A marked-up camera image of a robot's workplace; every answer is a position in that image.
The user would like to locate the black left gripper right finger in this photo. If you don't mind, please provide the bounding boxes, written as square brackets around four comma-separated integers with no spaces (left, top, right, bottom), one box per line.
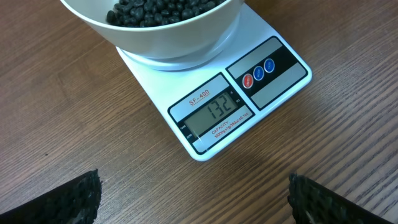
[287,173,392,224]

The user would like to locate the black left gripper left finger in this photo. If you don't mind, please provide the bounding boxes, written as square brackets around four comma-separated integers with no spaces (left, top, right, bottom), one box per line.
[1,169,102,224]

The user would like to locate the white digital kitchen scale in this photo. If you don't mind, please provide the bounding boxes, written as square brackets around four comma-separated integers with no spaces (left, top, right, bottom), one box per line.
[119,5,312,161]

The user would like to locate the black beans in bowl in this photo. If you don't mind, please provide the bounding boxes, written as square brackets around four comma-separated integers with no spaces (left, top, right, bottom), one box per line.
[106,0,224,27]

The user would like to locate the white bowl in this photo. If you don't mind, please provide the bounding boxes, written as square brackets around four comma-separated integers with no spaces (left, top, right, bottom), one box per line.
[61,0,244,58]

